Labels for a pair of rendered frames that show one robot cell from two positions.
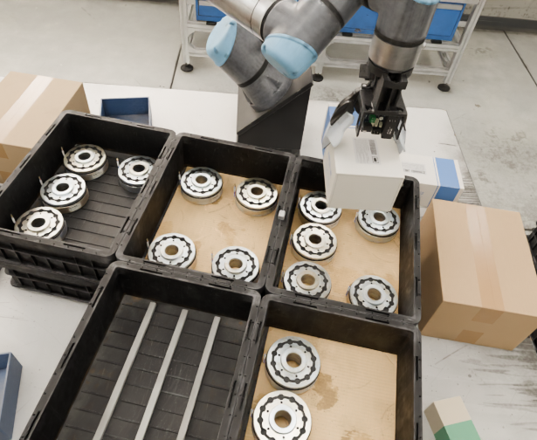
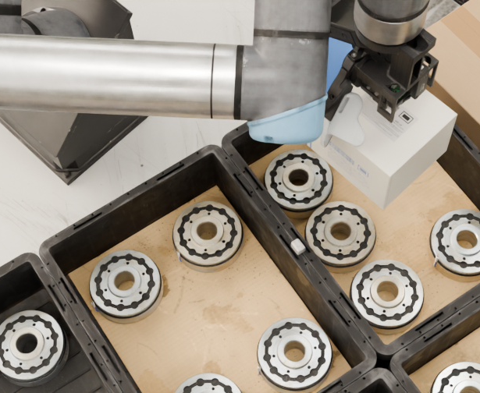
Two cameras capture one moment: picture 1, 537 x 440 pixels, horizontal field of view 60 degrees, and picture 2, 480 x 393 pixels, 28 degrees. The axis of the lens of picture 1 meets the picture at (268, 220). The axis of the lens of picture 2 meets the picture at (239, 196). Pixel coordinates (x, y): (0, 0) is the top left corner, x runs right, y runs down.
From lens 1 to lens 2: 0.63 m
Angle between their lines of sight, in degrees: 23
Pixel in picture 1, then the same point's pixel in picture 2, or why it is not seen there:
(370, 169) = (416, 136)
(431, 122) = not seen: outside the picture
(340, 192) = (396, 185)
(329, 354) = not seen: outside the picture
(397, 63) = (417, 30)
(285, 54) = (307, 132)
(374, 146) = not seen: hidden behind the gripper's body
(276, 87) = not seen: hidden behind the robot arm
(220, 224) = (206, 315)
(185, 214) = (150, 343)
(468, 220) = (464, 41)
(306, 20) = (302, 75)
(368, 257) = (407, 192)
